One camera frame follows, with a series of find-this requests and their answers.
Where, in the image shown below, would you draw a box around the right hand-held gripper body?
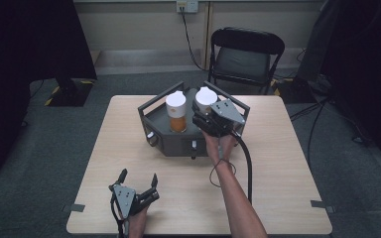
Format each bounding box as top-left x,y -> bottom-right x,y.
191,98 -> 247,139

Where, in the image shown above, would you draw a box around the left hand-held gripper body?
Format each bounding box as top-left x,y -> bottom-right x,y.
108,183 -> 161,221

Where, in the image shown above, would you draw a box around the bottle with pale contents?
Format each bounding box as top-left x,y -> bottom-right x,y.
194,86 -> 219,116

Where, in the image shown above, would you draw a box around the bottle with orange contents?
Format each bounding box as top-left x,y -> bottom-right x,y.
165,90 -> 189,134

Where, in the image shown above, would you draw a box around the dark grey corner rack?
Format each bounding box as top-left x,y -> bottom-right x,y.
137,79 -> 251,161

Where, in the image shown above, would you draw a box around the person's left hand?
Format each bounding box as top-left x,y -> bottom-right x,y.
126,205 -> 151,238

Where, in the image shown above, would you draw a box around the person's right hand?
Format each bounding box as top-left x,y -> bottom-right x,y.
201,128 -> 239,167

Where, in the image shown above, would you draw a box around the grey tape strip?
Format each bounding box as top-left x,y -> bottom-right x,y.
62,203 -> 86,213
310,199 -> 336,214

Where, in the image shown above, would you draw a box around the black folding chair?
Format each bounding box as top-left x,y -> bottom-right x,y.
207,27 -> 286,96

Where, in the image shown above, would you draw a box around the black stand base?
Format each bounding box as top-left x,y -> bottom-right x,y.
44,77 -> 95,108

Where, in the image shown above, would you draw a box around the dark covered equipment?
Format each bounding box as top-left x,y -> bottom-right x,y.
294,0 -> 381,175

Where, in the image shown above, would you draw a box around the black curtain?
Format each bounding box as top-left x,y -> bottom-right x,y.
0,0 -> 98,181

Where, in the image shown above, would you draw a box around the left hand-held gripper cable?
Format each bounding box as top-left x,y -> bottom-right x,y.
109,194 -> 127,238

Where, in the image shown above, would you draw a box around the hand-held gripper cable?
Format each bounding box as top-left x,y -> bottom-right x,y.
230,131 -> 254,206
109,194 -> 127,238

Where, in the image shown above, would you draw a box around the right hand-held gripper cable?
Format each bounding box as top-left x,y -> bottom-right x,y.
230,131 -> 254,206

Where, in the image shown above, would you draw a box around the thin black wrist cord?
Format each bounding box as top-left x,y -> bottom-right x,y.
208,158 -> 238,188

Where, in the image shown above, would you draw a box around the black power cable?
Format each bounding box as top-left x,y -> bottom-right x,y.
180,7 -> 207,71

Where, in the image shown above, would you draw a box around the black floor cables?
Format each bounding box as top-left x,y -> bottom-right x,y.
289,95 -> 332,170

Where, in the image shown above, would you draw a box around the white wall socket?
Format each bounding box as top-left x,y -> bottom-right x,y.
176,0 -> 199,14

